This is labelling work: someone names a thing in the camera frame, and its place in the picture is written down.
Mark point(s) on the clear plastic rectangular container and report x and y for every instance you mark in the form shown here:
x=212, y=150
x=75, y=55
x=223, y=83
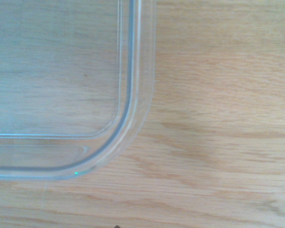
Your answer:
x=61, y=71

